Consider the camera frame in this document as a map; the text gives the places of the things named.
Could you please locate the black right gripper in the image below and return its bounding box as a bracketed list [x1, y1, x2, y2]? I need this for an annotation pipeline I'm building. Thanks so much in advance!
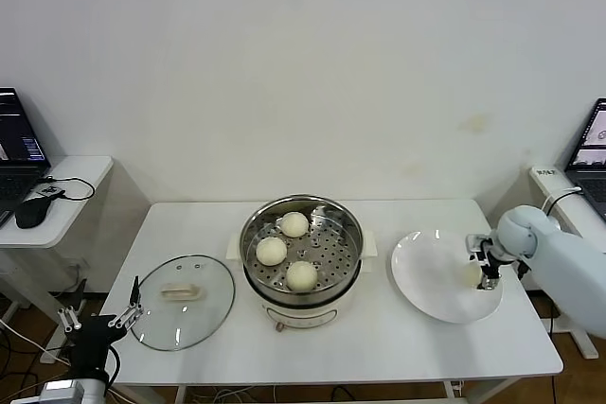
[476, 250, 504, 292]

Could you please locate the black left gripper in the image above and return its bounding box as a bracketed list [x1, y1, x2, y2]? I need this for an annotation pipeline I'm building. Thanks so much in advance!
[57, 274, 146, 376]

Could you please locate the white steamed baozi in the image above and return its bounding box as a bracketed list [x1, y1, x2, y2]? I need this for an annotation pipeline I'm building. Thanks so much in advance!
[280, 211, 310, 238]
[461, 262, 485, 290]
[285, 260, 318, 293]
[255, 236, 288, 267]

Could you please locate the glass lid with cream handle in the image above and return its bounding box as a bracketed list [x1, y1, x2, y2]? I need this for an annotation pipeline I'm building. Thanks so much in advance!
[128, 254, 237, 352]

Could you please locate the perforated steel steamer basket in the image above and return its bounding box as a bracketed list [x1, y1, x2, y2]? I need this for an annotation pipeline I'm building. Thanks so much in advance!
[239, 194, 365, 304]

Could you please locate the white round plate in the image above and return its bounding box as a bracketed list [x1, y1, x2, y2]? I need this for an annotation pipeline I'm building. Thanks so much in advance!
[390, 229, 505, 325]

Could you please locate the white side table with label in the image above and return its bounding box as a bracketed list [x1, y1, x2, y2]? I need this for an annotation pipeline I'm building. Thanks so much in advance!
[528, 165, 606, 360]

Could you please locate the black computer mouse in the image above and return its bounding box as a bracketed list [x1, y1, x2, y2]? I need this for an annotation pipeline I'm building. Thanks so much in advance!
[14, 195, 52, 230]

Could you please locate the white side table with mouse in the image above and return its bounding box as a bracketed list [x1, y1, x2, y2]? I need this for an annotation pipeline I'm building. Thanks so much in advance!
[0, 155, 115, 366]

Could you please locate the grey laptop with light screen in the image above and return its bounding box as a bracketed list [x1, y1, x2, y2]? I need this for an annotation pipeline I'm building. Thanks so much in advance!
[564, 97, 606, 223]

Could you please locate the black laptop with dark screen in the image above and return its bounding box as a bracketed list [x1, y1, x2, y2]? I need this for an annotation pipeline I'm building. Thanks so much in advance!
[0, 87, 52, 230]

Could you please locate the white electric cooker pot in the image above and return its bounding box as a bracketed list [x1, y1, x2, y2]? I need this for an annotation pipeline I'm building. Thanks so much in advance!
[227, 228, 379, 333]

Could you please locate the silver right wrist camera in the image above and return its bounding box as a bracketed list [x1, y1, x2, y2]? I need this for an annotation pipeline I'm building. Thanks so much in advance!
[465, 232, 493, 263]

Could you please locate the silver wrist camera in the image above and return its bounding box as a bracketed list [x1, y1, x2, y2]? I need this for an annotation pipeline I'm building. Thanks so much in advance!
[465, 232, 493, 263]
[11, 378, 91, 404]

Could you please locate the white wall socket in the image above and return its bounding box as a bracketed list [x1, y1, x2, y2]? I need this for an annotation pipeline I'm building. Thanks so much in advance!
[64, 255, 90, 277]

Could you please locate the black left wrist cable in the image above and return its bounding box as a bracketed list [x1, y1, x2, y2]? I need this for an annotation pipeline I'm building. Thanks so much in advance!
[104, 345, 121, 391]

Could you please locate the white floor cable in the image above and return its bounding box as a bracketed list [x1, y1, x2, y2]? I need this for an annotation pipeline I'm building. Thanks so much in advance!
[0, 316, 72, 370]

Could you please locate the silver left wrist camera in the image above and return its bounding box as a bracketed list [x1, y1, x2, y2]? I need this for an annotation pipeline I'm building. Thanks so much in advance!
[11, 378, 91, 404]

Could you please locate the black laptop power cable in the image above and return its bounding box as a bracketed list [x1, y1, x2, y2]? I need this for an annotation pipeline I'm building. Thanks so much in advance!
[539, 187, 583, 216]

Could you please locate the white table frame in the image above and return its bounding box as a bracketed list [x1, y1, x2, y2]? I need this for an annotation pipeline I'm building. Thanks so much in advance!
[111, 378, 515, 404]

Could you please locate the black usb dongle with cable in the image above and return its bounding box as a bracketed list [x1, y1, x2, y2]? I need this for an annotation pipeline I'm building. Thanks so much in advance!
[36, 175, 96, 202]

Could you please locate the white cable bundle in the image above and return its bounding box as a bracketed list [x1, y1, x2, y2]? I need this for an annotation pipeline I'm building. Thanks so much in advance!
[205, 387, 252, 404]

